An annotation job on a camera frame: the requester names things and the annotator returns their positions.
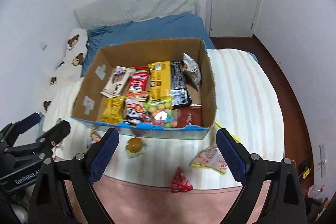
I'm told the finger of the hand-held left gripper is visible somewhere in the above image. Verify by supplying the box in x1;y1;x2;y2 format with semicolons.
0;112;40;147
35;120;71;160

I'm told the large yellow black snack packet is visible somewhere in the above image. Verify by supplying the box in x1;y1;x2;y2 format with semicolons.
148;61;193;106

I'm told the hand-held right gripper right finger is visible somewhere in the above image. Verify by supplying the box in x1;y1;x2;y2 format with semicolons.
216;128;307;224

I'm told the dark red snack packet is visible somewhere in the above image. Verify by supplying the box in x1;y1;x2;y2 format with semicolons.
177;106;203;128

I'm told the cardboard box blue print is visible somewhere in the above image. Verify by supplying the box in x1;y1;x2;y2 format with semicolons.
71;38;218;140

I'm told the small yellow snack packet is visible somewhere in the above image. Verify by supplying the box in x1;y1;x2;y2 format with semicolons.
100;95;126;125

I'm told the white red panda snack packet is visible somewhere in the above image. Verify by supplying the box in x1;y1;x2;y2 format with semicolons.
123;91;151;125

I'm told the striped pink blanket cat print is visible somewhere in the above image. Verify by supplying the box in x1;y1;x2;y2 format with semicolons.
39;48;286;224

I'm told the silver snack packet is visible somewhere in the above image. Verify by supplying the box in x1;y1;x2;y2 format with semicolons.
182;53;202;85

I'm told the white power strip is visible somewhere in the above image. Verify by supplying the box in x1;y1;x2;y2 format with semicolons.
319;144;327;177

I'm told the white bear print pillow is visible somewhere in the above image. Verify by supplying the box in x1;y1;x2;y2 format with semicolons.
37;28;88;114

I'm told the long red snack packet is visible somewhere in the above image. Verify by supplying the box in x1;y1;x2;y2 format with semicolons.
127;67;151;94

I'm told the small red triangular packet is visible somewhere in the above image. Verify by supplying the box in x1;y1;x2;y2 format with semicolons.
171;168;194;193

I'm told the white chocolate stick packet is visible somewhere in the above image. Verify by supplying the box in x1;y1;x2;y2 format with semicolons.
100;66;134;98

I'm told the round orange wrapped snack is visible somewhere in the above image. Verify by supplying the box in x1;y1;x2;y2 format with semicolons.
124;136;147;159

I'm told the colourful candy ball bag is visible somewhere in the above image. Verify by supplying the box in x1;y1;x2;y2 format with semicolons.
143;98;179;128

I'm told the pile of clutter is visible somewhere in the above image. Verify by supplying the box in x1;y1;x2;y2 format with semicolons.
302;185;330;219

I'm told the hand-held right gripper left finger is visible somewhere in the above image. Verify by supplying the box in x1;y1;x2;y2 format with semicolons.
28;127;120;224

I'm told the blue bed sheet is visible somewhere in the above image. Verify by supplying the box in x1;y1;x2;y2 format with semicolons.
81;13;259;77

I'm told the orange panda snack packet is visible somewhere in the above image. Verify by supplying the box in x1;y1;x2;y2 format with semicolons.
88;128;103;148

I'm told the grey pillow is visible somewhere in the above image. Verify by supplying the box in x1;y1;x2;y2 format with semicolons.
73;0;197;30

